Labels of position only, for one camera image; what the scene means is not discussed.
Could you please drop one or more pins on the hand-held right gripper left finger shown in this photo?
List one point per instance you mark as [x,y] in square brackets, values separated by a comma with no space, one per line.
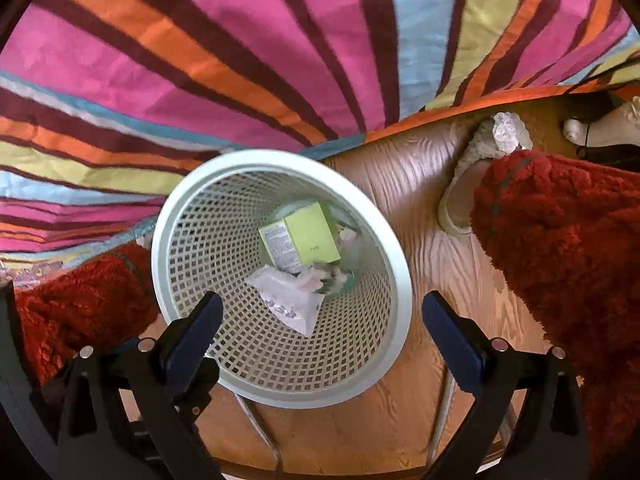
[192,340]

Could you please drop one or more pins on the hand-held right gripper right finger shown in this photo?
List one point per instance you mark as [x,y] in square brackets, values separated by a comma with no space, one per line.
[452,340]

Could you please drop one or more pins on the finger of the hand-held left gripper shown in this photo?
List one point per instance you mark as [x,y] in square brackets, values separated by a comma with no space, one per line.
[200,390]

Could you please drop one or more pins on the white printed plastic packet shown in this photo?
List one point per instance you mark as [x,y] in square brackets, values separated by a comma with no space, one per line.
[285,295]

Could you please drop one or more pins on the white mesh waste basket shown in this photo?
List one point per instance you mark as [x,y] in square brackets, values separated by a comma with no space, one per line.
[210,210]

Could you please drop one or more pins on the large green carton box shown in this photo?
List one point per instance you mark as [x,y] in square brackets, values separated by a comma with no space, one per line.
[310,235]

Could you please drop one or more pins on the beige fluffy slipper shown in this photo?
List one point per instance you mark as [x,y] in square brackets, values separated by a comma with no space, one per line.
[470,160]

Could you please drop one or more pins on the striped colourful bed sheet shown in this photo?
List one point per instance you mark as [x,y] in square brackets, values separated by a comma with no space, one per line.
[200,60]

